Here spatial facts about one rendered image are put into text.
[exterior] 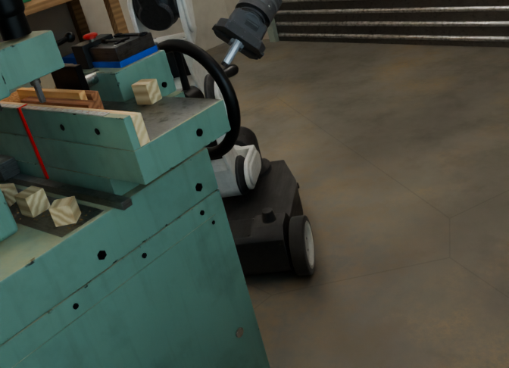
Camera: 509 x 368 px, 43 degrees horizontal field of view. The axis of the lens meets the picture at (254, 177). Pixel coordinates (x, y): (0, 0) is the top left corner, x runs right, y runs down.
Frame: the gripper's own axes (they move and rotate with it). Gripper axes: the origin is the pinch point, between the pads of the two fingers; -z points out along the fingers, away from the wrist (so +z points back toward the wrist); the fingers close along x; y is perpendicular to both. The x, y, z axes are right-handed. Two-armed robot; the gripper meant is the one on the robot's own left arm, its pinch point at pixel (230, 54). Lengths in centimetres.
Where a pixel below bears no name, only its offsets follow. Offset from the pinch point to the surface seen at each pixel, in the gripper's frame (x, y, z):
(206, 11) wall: -1, -351, 210
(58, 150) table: 19.1, 10.6, -40.7
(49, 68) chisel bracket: 27.9, 11.8, -28.9
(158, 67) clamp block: 11.7, 4.9, -14.3
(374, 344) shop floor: -78, -34, -32
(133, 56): 17.0, 7.1, -16.1
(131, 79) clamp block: 15.0, 7.0, -20.5
